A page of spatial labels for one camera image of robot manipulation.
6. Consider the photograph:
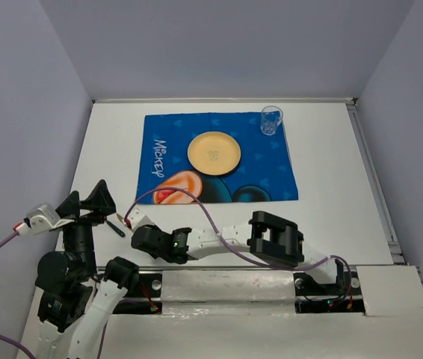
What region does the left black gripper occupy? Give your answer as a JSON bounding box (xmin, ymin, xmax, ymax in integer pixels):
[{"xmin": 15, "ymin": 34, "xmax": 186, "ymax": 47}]
[{"xmin": 56, "ymin": 177, "xmax": 117, "ymax": 274}]

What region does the gold knife green handle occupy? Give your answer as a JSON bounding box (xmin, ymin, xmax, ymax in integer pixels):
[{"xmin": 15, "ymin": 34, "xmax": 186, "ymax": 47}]
[{"xmin": 116, "ymin": 213, "xmax": 131, "ymax": 228}]

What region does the yellow round plate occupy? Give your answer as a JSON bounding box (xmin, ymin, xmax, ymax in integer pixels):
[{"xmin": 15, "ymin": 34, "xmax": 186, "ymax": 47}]
[{"xmin": 187, "ymin": 132, "xmax": 241, "ymax": 176}]

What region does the blue Mickey placemat cloth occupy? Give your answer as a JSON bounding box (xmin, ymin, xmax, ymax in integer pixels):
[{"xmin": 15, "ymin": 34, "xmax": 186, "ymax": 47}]
[{"xmin": 136, "ymin": 112, "xmax": 299, "ymax": 204}]

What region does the clear plastic cup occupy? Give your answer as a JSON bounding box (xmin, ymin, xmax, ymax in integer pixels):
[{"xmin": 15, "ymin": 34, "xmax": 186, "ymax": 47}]
[{"xmin": 260, "ymin": 105, "xmax": 283, "ymax": 136}]

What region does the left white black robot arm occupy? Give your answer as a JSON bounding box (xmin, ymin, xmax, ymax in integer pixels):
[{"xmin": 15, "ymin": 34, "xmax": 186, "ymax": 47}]
[{"xmin": 27, "ymin": 179, "xmax": 139, "ymax": 358}]

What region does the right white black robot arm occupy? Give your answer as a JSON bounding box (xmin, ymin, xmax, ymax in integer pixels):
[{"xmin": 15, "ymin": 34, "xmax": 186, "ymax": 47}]
[{"xmin": 125, "ymin": 211, "xmax": 351, "ymax": 299}]

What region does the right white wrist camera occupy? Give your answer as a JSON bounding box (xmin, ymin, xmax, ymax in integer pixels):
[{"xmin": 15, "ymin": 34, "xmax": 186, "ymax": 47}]
[{"xmin": 123, "ymin": 209, "xmax": 153, "ymax": 231}]

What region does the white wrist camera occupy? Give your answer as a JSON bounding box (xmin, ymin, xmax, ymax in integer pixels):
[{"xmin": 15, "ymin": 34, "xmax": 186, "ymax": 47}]
[
  {"xmin": 123, "ymin": 209, "xmax": 153, "ymax": 231},
  {"xmin": 13, "ymin": 203, "xmax": 74, "ymax": 236}
]

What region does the gold fork green handle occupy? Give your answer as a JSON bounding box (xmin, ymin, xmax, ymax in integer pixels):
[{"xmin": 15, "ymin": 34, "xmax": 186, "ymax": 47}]
[{"xmin": 106, "ymin": 220, "xmax": 126, "ymax": 238}]

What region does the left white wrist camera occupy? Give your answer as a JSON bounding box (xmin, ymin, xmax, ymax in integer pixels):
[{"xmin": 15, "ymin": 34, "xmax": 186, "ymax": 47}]
[{"xmin": 13, "ymin": 203, "xmax": 74, "ymax": 236}]

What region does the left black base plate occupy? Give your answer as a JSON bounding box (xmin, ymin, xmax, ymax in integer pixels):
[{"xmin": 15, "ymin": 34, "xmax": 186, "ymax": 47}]
[{"xmin": 113, "ymin": 272, "xmax": 162, "ymax": 315}]

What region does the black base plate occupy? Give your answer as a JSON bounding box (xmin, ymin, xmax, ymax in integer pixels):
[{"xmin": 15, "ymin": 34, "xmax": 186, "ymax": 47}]
[
  {"xmin": 113, "ymin": 272, "xmax": 162, "ymax": 315},
  {"xmin": 294, "ymin": 271, "xmax": 365, "ymax": 314}
]

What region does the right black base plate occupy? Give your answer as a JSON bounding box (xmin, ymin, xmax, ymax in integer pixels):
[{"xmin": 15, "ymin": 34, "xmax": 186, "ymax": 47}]
[{"xmin": 294, "ymin": 271, "xmax": 365, "ymax": 314}]

